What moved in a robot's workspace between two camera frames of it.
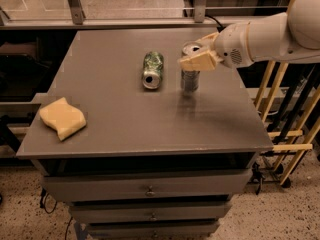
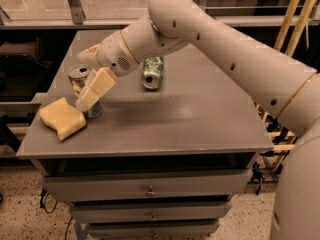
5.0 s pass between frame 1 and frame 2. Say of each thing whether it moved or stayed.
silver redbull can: moved
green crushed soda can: stayed
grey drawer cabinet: stayed
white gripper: moved
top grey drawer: stayed
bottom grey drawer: stayed
